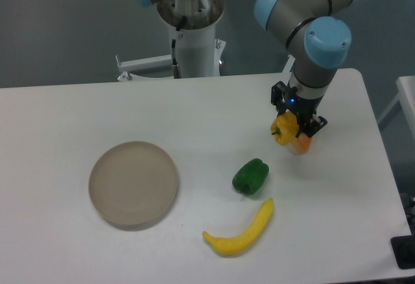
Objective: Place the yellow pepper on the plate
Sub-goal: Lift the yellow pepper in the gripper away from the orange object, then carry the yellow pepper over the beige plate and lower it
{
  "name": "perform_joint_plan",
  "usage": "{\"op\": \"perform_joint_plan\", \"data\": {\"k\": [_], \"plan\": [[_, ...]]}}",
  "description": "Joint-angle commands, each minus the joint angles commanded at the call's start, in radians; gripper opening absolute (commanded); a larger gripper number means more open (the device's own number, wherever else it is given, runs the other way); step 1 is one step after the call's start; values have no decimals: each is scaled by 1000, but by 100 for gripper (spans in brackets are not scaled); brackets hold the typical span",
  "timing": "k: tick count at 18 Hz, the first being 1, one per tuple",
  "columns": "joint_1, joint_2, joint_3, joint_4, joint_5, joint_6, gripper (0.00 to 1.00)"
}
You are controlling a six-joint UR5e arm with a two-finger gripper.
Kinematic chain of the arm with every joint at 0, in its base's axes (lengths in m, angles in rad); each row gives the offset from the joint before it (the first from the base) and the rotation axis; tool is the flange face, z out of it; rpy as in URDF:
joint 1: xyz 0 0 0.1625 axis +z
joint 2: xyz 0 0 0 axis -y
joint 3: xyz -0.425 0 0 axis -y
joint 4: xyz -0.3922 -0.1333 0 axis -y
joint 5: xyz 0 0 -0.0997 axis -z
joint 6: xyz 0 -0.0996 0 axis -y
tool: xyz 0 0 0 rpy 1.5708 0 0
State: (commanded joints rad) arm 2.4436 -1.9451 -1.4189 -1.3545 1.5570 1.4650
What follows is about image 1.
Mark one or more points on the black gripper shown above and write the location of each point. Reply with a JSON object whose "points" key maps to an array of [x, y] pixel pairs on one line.
{"points": [[285, 99]]}

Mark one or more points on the yellow bell pepper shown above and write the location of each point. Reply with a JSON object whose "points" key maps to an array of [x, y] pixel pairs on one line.
{"points": [[284, 128]]}

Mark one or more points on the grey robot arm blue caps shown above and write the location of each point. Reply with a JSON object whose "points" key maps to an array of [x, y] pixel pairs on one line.
{"points": [[307, 29]]}

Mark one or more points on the green bell pepper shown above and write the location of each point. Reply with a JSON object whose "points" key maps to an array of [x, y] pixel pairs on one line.
{"points": [[250, 177]]}

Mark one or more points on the beige round plate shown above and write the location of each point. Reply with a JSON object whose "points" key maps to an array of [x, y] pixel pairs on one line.
{"points": [[133, 185]]}

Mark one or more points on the orange fruit wedge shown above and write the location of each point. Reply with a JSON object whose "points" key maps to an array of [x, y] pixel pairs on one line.
{"points": [[301, 144]]}

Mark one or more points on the white side table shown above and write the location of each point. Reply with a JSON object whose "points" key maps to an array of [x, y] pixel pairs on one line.
{"points": [[403, 101]]}

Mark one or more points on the yellow banana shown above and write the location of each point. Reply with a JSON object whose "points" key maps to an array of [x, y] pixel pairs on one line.
{"points": [[229, 246]]}

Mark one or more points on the black device at edge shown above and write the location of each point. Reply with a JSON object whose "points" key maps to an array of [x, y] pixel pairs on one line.
{"points": [[403, 246]]}

